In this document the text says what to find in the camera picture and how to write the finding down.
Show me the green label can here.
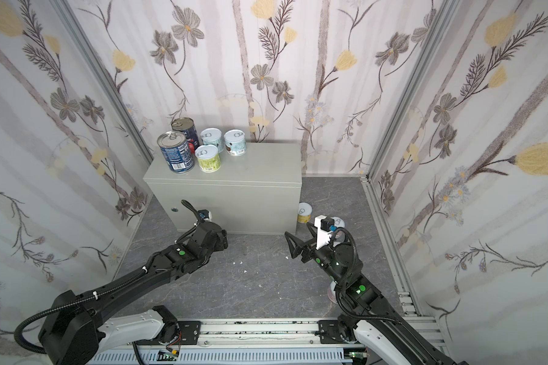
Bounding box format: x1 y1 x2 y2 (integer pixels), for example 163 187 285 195
195 144 222 173

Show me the blue nutrition label can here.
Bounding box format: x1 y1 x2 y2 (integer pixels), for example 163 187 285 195
157 131 194 173

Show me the pale blue label can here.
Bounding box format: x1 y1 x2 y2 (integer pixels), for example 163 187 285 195
224 129 247 157

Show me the light blue label can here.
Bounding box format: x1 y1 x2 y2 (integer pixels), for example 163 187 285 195
201 128 225 153

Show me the dark blue tomato can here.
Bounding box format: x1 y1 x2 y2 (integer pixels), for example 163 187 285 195
170 117 199 154

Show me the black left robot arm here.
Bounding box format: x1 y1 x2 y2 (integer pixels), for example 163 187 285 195
38 222 228 364

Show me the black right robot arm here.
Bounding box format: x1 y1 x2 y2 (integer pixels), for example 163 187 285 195
285 223 456 364

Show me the yellow label can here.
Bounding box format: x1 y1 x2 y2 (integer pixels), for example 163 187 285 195
297 202 313 224

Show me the pink flower label can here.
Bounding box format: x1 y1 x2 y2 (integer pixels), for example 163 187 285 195
332 217 345 229

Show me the grey metal cabinet box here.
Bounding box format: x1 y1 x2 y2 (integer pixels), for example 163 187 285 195
144 143 302 235

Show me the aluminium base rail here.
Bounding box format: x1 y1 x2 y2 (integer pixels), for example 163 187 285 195
72 318 444 350

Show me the white slotted cable duct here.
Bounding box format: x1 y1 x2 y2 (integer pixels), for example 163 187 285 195
86 348 355 365

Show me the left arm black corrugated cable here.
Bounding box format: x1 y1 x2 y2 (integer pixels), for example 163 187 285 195
13 199 202 354

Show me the aluminium corner frame right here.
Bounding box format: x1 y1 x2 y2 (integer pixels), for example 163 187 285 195
363 0 461 182

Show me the aluminium corner frame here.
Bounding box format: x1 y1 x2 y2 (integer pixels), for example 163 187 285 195
50 0 154 165
363 0 461 182

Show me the aluminium corner frame left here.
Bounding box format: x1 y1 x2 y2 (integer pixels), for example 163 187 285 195
50 0 154 165

